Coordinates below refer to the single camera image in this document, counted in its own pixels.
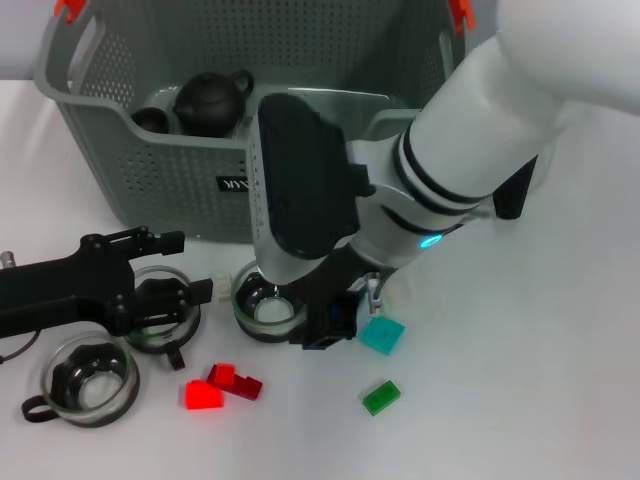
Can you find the grey-green perforated storage bin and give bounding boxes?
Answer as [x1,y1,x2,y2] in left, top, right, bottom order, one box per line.
[33,0,476,246]

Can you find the black clay teapot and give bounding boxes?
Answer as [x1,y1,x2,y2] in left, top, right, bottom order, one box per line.
[173,69,255,137]

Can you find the right wrist metal cable connector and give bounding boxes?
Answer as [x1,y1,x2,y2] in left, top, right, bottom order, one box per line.
[366,273,389,317]

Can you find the cyan toy brick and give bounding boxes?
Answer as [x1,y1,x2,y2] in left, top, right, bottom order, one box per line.
[359,317,406,356]

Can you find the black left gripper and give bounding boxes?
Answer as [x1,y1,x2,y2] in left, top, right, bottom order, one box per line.
[0,226,215,341]

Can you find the white toy brick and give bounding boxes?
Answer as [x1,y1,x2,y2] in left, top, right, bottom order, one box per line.
[212,272,235,304]

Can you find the green toy brick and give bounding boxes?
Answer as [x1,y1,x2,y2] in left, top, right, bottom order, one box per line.
[362,379,402,416]

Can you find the bright red sloped brick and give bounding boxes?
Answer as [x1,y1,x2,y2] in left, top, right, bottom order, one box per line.
[184,379,225,412]

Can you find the orange bin handle clip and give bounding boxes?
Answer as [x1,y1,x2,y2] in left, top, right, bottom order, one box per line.
[53,0,87,24]
[447,0,476,34]

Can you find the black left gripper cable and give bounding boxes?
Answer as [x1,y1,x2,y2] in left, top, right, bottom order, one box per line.
[0,329,37,365]

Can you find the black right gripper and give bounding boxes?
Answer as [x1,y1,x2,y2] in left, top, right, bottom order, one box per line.
[289,243,374,321]

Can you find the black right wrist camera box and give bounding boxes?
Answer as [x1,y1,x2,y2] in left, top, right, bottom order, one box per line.
[301,292,360,353]

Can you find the dark red toy brick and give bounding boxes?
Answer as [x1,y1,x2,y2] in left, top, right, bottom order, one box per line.
[205,363,263,402]

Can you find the small black clay teacup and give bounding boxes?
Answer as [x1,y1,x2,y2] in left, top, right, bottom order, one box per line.
[131,107,171,135]

